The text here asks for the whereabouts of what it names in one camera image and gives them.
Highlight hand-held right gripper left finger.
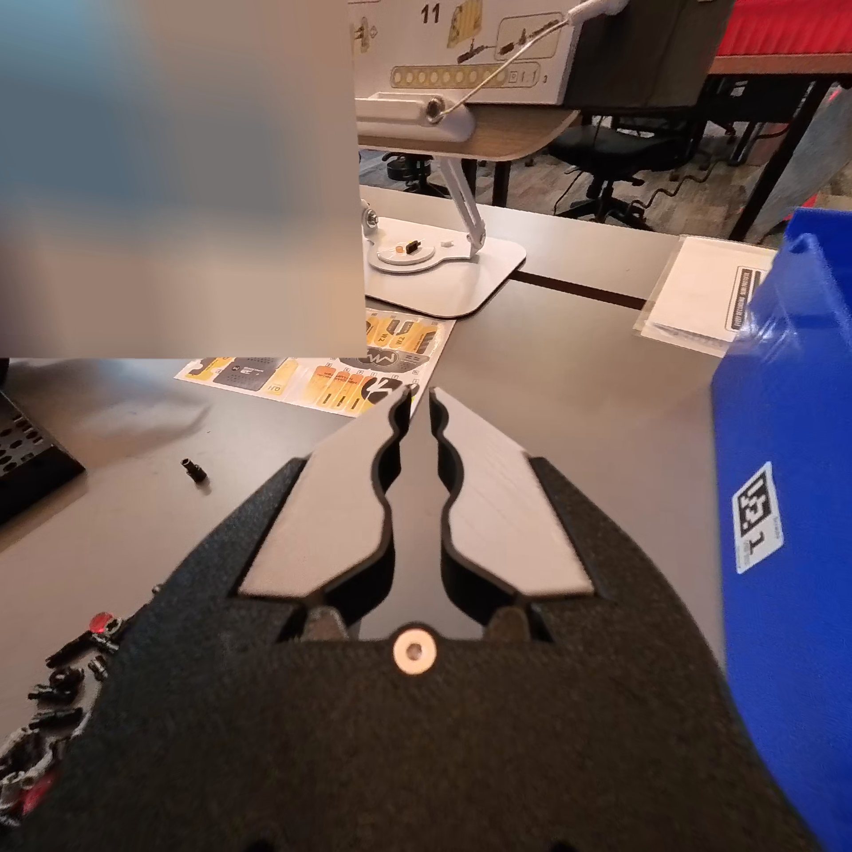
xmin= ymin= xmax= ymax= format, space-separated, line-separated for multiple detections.
xmin=238 ymin=385 xmax=412 ymax=599

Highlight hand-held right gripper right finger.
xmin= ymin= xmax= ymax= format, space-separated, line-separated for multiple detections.
xmin=429 ymin=387 xmax=595 ymax=600

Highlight black perforated block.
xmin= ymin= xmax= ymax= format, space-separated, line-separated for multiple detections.
xmin=0 ymin=389 xmax=86 ymax=527

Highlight pile of small connector pins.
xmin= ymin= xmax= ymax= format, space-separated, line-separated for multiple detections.
xmin=0 ymin=609 xmax=127 ymax=820

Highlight yellow grey sticker sheet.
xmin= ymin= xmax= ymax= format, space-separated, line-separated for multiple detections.
xmin=174 ymin=309 xmax=458 ymax=419

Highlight white wooden book stand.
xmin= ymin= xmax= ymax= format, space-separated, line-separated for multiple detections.
xmin=356 ymin=0 xmax=627 ymax=319

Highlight blue plastic bin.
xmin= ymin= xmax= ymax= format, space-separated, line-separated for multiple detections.
xmin=711 ymin=208 xmax=852 ymax=852

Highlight white paper document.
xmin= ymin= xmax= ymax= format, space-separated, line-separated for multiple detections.
xmin=632 ymin=234 xmax=780 ymax=360

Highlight grey fabric panel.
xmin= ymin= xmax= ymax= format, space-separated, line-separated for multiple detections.
xmin=762 ymin=87 xmax=852 ymax=234

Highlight instruction booklet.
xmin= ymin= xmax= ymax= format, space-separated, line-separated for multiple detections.
xmin=349 ymin=0 xmax=587 ymax=107

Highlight wooden table black legs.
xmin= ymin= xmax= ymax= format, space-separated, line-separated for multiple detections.
xmin=706 ymin=53 xmax=852 ymax=241

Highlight red object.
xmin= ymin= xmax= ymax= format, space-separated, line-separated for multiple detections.
xmin=715 ymin=0 xmax=852 ymax=59

